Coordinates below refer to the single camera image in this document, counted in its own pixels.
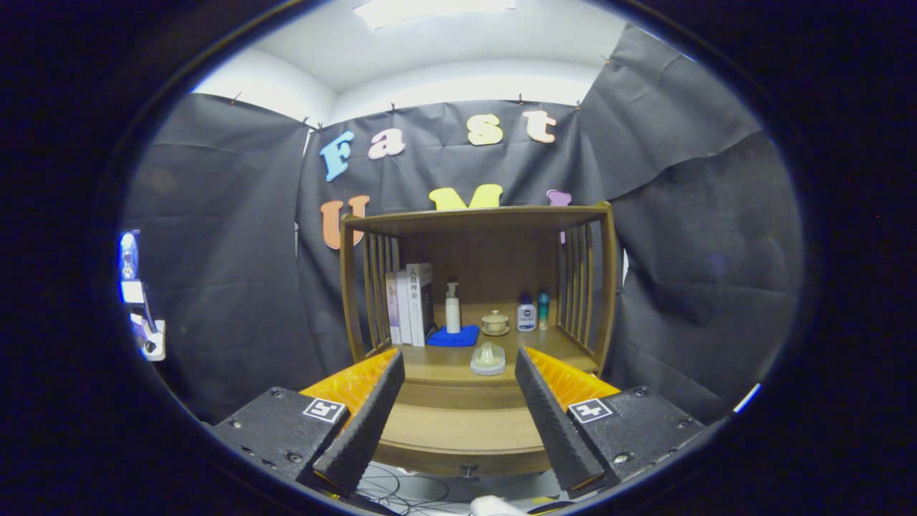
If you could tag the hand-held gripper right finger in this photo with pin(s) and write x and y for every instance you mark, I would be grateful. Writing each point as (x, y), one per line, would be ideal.
(551, 423)

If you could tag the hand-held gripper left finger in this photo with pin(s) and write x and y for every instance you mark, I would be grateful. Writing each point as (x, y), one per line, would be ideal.
(369, 423)

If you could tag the wooden drawer with black knob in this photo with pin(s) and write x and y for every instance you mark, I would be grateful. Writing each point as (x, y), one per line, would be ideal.
(466, 459)

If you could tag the wooden countertop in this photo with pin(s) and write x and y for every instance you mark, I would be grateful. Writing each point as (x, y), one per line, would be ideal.
(444, 365)

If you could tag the wooden cabinet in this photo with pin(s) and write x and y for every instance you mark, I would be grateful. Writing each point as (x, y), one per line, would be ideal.
(473, 221)

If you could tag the white lotion bottle blue cap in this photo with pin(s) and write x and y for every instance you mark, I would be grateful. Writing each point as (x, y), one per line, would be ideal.
(526, 317)

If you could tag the teal bottle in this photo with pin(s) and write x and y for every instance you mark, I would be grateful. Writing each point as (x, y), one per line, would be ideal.
(544, 312)

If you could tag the lavender book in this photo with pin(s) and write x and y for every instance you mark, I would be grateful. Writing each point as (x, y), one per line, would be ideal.
(392, 312)

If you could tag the beige lidded teacup with saucer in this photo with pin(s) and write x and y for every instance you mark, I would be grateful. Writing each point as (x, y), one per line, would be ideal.
(495, 324)

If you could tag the thin white book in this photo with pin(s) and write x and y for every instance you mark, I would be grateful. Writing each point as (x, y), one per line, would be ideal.
(404, 312)

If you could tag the blue cloth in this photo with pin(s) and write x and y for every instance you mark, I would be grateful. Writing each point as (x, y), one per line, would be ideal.
(451, 338)

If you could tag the white book with dark cover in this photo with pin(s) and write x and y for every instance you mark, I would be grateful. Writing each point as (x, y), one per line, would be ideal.
(417, 308)

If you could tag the white pump bottle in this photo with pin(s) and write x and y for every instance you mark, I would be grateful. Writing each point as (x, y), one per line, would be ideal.
(453, 315)

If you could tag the black backdrop cloth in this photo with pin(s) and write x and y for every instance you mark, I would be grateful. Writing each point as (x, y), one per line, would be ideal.
(215, 251)

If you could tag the white equipment with blue screen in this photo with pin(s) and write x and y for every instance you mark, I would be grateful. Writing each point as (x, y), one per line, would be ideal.
(150, 344)

